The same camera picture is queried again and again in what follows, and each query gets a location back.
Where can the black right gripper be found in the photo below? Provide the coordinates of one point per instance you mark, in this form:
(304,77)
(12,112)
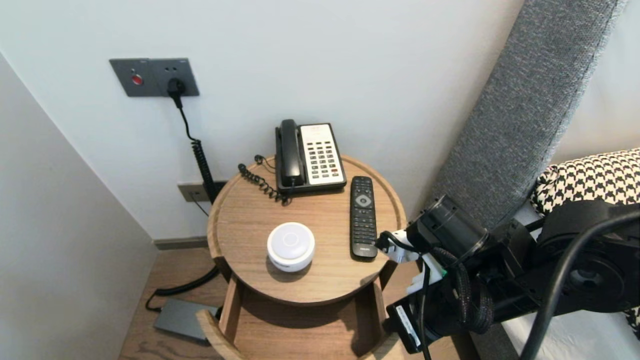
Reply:
(432,312)

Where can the black TV remote control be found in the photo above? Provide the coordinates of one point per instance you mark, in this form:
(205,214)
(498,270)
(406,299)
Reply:
(363,220)

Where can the curved wooden table drawer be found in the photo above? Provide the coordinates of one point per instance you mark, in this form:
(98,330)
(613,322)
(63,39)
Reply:
(300,335)

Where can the white round smart speaker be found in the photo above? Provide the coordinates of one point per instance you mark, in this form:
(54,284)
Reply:
(291,247)

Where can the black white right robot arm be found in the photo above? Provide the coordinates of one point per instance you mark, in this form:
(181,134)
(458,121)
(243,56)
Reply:
(575,260)

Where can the round wooden side table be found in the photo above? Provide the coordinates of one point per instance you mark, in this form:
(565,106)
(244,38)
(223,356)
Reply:
(310,215)

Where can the white bed sheet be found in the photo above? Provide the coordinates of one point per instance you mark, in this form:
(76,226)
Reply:
(590,340)

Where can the black and white desk telephone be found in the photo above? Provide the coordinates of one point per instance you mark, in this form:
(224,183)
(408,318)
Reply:
(322,155)

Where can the black white houndstooth pillow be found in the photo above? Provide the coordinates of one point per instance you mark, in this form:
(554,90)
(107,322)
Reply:
(590,185)

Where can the black telephone handset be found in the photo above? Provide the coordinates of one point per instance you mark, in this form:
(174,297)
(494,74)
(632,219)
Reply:
(290,150)

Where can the grey fabric bed headboard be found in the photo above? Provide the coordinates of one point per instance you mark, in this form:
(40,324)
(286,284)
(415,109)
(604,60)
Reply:
(525,100)

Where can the grey power adapter box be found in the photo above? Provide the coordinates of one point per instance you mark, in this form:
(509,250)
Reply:
(180,317)

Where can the wooden skirting board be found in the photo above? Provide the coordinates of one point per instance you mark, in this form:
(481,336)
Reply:
(180,243)

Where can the black power plug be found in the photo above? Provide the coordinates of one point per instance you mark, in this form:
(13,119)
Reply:
(175,87)

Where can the dark grey blank wall plate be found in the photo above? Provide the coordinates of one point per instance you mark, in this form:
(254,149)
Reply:
(221,186)

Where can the beige wall data socket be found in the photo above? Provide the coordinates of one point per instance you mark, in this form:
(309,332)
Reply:
(192,192)

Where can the grey wall power socket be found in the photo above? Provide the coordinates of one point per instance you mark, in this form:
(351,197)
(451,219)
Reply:
(187,70)

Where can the grey wall plate red button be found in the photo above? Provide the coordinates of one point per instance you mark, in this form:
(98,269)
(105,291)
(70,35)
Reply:
(130,77)

